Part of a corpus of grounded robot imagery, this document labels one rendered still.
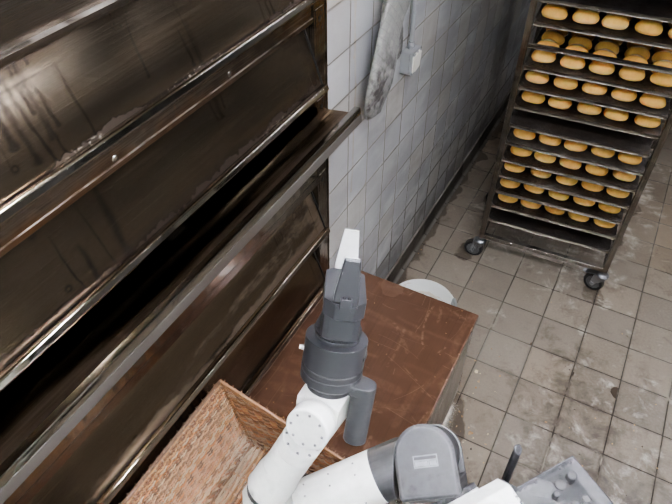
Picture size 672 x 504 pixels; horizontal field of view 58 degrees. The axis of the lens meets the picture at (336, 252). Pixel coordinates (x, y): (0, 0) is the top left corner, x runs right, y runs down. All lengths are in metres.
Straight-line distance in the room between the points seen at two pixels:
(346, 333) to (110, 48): 0.63
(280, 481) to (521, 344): 2.14
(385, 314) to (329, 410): 1.40
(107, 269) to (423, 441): 0.65
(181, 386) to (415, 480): 0.80
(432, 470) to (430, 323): 1.27
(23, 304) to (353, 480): 0.62
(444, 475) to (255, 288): 0.95
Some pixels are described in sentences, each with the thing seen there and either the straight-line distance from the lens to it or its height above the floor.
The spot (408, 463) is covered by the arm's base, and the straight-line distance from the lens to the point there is 1.02.
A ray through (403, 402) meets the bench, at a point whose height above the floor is 0.58.
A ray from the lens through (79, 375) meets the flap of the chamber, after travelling 1.17.
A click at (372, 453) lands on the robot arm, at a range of 1.06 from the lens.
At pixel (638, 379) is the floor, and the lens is 3.08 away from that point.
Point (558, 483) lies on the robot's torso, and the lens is 1.05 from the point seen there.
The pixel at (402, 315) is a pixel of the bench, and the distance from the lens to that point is 2.25.
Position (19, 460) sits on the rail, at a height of 1.43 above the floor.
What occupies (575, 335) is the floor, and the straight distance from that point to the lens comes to 3.13.
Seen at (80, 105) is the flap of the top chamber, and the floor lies 1.78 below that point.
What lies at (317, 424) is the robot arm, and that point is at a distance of 0.87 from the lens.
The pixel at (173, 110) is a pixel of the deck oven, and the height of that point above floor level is 1.66.
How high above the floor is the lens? 2.30
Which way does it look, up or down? 44 degrees down
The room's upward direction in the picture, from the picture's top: straight up
